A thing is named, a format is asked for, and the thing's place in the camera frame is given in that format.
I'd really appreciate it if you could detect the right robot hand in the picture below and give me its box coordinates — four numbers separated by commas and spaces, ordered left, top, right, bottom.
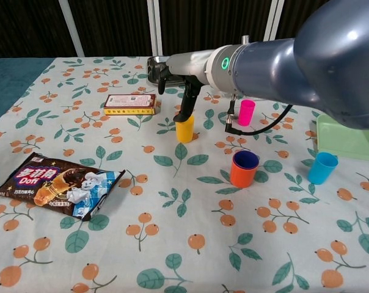
158, 49, 216, 123

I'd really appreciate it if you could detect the yellow plastic cup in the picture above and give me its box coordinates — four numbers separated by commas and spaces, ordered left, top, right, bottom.
175, 115, 195, 143

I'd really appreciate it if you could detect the pink plastic cup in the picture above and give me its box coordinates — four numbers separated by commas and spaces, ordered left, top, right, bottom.
237, 99, 256, 126

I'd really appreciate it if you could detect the dark blue plastic cup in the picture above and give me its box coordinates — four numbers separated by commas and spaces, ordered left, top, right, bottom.
232, 150, 259, 170

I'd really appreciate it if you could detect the light blue plastic cup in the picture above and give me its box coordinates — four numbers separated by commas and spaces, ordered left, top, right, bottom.
308, 151, 338, 186

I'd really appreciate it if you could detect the stainless steel tray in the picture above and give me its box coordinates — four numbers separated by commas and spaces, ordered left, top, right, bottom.
146, 54, 185, 88

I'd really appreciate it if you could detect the red yellow card box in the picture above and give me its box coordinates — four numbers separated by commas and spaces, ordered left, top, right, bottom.
104, 93, 158, 116

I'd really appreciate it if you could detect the orange plastic cup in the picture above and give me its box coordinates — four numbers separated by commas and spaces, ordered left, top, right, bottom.
229, 151, 260, 188

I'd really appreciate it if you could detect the floral leaf tablecloth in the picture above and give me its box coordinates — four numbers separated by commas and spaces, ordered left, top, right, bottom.
0, 56, 369, 293

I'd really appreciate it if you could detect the green plastic dustpan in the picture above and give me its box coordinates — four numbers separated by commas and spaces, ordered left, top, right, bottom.
315, 114, 369, 162

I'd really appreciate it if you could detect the brown snack bag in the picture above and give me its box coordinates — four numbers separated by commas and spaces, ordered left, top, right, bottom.
0, 151, 126, 222

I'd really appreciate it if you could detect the white partition frame post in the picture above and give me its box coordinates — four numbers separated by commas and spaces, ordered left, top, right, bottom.
147, 0, 164, 57
58, 0, 85, 57
263, 0, 285, 41

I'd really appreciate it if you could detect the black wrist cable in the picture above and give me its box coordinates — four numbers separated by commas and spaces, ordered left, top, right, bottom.
224, 93, 294, 136

